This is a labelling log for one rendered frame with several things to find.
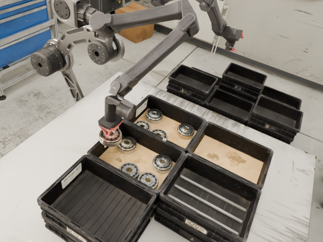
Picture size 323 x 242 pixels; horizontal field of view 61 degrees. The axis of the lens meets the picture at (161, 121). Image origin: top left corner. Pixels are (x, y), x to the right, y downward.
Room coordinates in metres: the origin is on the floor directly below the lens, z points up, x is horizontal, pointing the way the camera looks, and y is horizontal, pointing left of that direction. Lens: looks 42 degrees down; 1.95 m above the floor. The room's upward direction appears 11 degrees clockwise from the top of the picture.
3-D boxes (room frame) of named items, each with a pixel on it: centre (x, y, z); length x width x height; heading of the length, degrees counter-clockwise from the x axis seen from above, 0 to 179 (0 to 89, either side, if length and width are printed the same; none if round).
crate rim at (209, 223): (0.74, -0.29, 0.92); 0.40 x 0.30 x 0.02; 69
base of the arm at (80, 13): (1.16, 0.41, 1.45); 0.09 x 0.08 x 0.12; 160
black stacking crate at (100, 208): (0.60, 0.19, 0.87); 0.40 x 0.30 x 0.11; 69
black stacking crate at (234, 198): (0.74, -0.29, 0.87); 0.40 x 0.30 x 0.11; 69
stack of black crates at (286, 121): (1.92, -0.97, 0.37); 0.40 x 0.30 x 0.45; 70
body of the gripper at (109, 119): (0.86, 0.22, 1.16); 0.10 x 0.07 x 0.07; 158
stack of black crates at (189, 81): (2.20, -0.22, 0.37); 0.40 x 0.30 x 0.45; 70
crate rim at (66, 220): (0.60, 0.19, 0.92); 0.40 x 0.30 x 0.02; 69
